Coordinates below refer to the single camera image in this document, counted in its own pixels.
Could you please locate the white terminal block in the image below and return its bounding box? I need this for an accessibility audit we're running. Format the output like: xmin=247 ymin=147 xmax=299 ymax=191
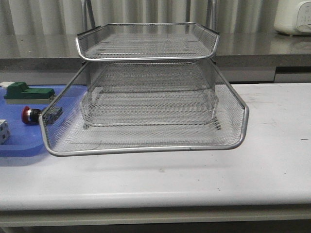
xmin=0 ymin=119 xmax=10 ymax=145

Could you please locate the silver mesh bottom tray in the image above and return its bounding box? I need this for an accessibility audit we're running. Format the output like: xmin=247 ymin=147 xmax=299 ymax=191
xmin=81 ymin=89 xmax=218 ymax=126

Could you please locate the silver mesh tray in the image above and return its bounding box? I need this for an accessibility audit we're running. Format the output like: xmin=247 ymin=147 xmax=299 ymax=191
xmin=81 ymin=89 xmax=218 ymax=126
xmin=39 ymin=60 xmax=249 ymax=156
xmin=76 ymin=22 xmax=220 ymax=61

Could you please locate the grey stone counter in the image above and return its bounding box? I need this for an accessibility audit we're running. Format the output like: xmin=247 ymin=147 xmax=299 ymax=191
xmin=0 ymin=33 xmax=311 ymax=85

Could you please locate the blue plastic tray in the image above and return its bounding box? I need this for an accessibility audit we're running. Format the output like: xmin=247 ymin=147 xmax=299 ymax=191
xmin=0 ymin=84 xmax=87 ymax=158

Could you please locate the silver mesh top tray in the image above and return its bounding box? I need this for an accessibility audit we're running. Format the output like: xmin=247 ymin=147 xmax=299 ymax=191
xmin=76 ymin=22 xmax=220 ymax=61

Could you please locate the white appliance on counter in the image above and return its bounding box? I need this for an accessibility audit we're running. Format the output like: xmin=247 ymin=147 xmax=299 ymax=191
xmin=274 ymin=0 xmax=311 ymax=35

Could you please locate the silver metal rack frame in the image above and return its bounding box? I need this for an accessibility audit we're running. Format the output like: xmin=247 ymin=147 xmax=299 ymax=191
xmin=81 ymin=0 xmax=222 ymax=131

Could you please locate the green electrical switch block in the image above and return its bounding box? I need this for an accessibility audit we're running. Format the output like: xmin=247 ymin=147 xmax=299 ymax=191
xmin=0 ymin=82 xmax=55 ymax=104

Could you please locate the red emergency stop button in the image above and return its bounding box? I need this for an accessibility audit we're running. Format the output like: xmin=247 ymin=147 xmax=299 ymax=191
xmin=21 ymin=106 xmax=63 ymax=125

